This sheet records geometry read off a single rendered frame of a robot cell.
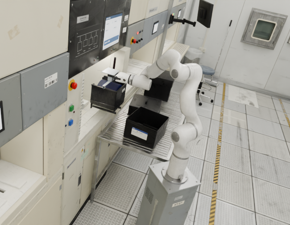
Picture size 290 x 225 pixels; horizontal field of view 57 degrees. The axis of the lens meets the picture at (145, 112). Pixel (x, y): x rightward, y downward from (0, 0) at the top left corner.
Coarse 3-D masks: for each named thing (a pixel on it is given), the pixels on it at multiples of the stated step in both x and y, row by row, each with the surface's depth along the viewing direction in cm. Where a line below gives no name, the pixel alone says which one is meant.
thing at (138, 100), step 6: (138, 96) 267; (144, 96) 269; (132, 102) 253; (138, 102) 255; (144, 102) 258; (150, 102) 260; (156, 102) 262; (132, 108) 248; (150, 108) 249; (156, 108) 251
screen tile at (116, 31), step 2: (118, 18) 187; (120, 18) 191; (116, 20) 185; (118, 20) 188; (120, 20) 192; (114, 22) 182; (116, 22) 186; (118, 22) 189; (114, 24) 183; (116, 24) 187; (118, 24) 190; (118, 26) 191; (116, 28) 189; (118, 28) 193; (114, 30) 186; (116, 30) 190; (118, 30) 194; (114, 32) 187; (116, 32) 192; (118, 32) 195; (114, 34) 189
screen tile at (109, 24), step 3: (108, 21) 172; (111, 21) 176; (108, 24) 174; (111, 24) 178; (108, 27) 175; (111, 27) 179; (105, 30) 172; (111, 30) 181; (105, 33) 173; (108, 33) 178; (111, 33) 183; (105, 36) 175; (108, 36) 180
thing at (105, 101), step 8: (104, 72) 197; (112, 72) 200; (112, 80) 205; (96, 88) 200; (104, 88) 196; (120, 88) 202; (96, 96) 202; (104, 96) 200; (112, 96) 198; (120, 96) 209; (96, 104) 208; (104, 104) 203; (112, 104) 201; (120, 104) 215; (112, 112) 210
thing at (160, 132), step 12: (144, 108) 233; (132, 120) 226; (144, 120) 238; (156, 120) 232; (168, 120) 226; (132, 132) 214; (144, 132) 209; (156, 132) 204; (144, 144) 213; (156, 144) 217
